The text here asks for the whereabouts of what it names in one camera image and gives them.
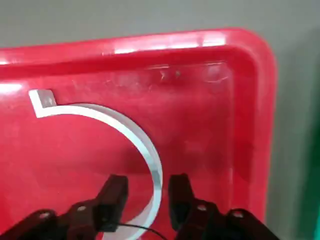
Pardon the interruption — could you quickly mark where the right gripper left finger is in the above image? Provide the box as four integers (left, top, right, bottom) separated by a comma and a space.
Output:
0, 174, 130, 240

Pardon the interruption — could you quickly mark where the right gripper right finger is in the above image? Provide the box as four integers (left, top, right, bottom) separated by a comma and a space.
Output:
167, 173, 281, 240

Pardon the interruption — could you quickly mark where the large white pipe clamp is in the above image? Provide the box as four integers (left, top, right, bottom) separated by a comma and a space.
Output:
28, 89, 164, 240

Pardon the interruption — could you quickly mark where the red plastic tray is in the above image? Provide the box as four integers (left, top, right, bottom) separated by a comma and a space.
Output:
0, 27, 277, 240

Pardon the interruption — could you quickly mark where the thin black wire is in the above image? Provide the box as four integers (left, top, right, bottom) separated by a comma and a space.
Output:
116, 221, 164, 239

